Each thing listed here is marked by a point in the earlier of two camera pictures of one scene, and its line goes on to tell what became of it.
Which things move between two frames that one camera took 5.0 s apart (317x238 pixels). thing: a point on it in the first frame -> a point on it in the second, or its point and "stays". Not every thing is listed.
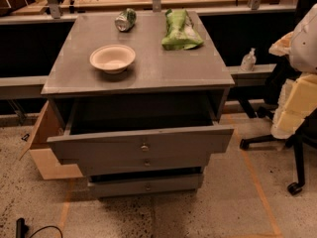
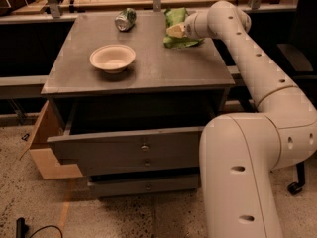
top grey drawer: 142,127 stays
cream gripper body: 305,47 -> 190,26
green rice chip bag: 181,33 stays
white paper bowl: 112,59 stays
